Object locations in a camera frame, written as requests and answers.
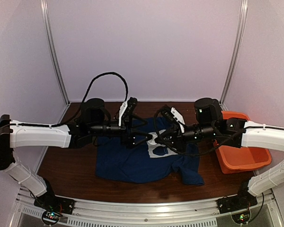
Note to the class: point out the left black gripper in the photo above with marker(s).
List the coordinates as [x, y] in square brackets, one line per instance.
[128, 140]

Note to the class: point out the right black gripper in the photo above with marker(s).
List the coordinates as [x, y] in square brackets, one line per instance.
[176, 140]

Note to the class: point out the navy white clothing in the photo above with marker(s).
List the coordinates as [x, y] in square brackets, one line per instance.
[145, 163]

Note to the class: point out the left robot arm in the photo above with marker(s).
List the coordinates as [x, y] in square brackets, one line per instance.
[94, 121]

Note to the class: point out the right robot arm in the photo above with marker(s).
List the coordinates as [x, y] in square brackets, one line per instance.
[234, 132]

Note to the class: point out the orange plastic bin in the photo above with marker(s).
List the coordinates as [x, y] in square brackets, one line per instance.
[236, 160]

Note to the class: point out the right circuit board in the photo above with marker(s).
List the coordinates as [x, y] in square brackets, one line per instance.
[241, 218]

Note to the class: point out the circuit board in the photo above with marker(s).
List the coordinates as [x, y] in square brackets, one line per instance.
[50, 218]
[241, 218]

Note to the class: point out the left circuit board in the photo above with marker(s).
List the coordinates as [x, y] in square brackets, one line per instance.
[50, 218]

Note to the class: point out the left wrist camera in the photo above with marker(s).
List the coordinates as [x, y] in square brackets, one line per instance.
[126, 109]

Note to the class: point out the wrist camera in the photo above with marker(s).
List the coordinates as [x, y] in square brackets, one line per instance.
[174, 116]
[126, 109]

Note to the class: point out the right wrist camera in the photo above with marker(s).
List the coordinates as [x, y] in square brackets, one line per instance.
[174, 116]

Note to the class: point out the right aluminium frame post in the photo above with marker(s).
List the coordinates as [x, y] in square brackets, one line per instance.
[243, 14]

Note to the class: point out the aluminium frame post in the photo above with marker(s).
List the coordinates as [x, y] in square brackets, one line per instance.
[243, 14]
[52, 50]

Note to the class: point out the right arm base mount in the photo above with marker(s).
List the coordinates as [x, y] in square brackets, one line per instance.
[234, 203]

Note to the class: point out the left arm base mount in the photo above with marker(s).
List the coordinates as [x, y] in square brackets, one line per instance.
[60, 205]

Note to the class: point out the front aluminium rail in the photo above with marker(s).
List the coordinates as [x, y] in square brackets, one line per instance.
[199, 213]

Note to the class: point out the left aluminium frame post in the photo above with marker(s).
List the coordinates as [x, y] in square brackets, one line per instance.
[52, 50]

